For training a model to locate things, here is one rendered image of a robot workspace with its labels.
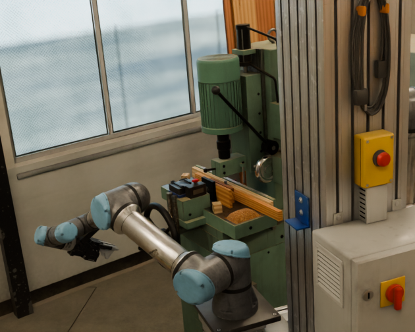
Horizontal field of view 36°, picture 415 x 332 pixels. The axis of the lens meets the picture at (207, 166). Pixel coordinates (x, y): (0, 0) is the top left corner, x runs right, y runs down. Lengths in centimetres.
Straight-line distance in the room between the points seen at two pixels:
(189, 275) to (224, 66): 98
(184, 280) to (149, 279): 216
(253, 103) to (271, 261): 68
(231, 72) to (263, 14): 175
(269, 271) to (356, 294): 127
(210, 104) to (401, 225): 116
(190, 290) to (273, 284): 96
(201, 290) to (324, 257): 43
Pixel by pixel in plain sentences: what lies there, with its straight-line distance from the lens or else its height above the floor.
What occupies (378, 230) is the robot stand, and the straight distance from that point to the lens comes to 168.
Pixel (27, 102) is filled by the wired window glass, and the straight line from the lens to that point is 373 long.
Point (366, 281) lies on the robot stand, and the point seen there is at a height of 118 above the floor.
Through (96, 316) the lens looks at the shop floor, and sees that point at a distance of 379.
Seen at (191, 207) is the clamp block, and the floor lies 92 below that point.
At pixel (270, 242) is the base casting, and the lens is 275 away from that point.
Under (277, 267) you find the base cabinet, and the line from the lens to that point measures 283.
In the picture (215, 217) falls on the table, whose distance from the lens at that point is 261.
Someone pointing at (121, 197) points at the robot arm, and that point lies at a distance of 214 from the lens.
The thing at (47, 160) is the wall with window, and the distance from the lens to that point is 376.
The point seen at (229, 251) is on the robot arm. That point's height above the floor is 105.
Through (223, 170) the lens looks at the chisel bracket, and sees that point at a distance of 273.
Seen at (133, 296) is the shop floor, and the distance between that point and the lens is 392.
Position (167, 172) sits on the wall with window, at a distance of 416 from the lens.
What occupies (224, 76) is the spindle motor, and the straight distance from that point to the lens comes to 258.
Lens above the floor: 194
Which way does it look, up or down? 19 degrees down
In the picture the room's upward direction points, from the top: 5 degrees counter-clockwise
